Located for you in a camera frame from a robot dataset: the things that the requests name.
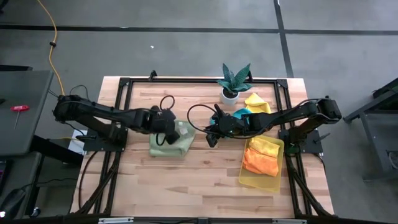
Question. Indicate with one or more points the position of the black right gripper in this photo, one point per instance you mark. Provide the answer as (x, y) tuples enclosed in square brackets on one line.
[(230, 126)]

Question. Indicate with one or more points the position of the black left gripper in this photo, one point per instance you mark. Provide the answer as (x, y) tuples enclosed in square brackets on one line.
[(161, 121)]

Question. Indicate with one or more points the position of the light green microfiber towel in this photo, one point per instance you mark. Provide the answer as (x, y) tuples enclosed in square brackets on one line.
[(168, 151)]

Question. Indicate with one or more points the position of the yellow microfiber towel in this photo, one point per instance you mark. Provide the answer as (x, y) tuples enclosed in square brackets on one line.
[(264, 146), (256, 101)]

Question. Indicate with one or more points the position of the orange microfiber towel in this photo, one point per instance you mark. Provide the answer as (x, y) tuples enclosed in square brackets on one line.
[(261, 163)]

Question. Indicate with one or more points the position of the yellow translucent plastic bin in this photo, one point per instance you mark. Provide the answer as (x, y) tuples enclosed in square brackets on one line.
[(261, 183)]

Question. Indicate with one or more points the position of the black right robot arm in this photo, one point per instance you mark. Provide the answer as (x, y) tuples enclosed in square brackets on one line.
[(286, 113)]

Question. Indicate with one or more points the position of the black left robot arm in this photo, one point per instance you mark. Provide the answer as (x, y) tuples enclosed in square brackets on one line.
[(102, 112)]

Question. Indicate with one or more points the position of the teal microfiber towel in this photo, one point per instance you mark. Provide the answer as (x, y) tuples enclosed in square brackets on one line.
[(241, 112)]

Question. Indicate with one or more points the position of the snake plant in white pot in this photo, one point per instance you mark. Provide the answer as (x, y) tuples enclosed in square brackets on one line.
[(230, 98)]

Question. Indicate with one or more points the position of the grey side table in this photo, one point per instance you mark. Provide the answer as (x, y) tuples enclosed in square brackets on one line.
[(28, 124)]

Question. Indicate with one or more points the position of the black metal bench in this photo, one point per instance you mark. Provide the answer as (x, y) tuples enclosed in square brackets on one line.
[(377, 140)]

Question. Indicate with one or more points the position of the black device with indicator light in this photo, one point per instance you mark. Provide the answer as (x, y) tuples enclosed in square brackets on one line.
[(12, 202)]

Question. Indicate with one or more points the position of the black aluminium table frame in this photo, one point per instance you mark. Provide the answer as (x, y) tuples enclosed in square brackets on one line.
[(155, 80)]

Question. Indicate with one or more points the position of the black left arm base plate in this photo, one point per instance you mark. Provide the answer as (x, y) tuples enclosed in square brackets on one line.
[(93, 147)]

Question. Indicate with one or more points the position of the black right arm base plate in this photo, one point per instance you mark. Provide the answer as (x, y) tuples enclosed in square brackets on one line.
[(312, 143)]

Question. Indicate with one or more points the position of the silver metal bracket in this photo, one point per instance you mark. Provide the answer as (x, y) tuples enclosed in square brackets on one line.
[(115, 220), (289, 221)]

